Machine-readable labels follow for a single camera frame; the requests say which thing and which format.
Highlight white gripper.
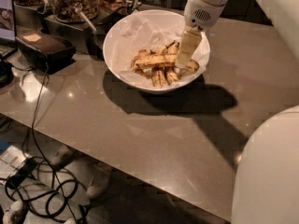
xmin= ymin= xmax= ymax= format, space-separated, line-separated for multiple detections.
xmin=175 ymin=0 xmax=224 ymax=68

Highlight spotted yellow banana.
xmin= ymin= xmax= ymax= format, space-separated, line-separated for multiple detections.
xmin=131 ymin=54 xmax=199 ymax=73

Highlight banana bunch in bowl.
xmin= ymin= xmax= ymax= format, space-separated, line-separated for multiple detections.
xmin=131 ymin=41 xmax=179 ymax=88

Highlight white bowl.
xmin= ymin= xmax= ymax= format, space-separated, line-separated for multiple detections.
xmin=103 ymin=10 xmax=210 ymax=94

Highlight white paper liner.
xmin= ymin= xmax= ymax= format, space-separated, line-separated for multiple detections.
xmin=103 ymin=10 xmax=210 ymax=94

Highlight dark tray with snacks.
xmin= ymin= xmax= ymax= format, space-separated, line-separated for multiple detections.
xmin=98 ymin=0 xmax=141 ymax=24

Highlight black rounded device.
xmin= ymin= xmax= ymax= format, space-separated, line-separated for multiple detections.
xmin=16 ymin=29 xmax=76 ymax=75

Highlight laptop screen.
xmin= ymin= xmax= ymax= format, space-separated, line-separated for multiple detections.
xmin=0 ymin=0 xmax=16 ymax=44

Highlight white chair base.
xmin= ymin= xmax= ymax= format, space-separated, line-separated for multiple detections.
xmin=5 ymin=156 xmax=100 ymax=224

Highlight papers on floor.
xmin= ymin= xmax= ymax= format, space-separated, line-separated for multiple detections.
xmin=0 ymin=146 xmax=30 ymax=184

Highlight white scoop handle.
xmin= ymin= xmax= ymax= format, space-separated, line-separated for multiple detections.
xmin=75 ymin=7 xmax=97 ymax=35

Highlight black cable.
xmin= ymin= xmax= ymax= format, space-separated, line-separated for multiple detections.
xmin=4 ymin=62 xmax=88 ymax=224

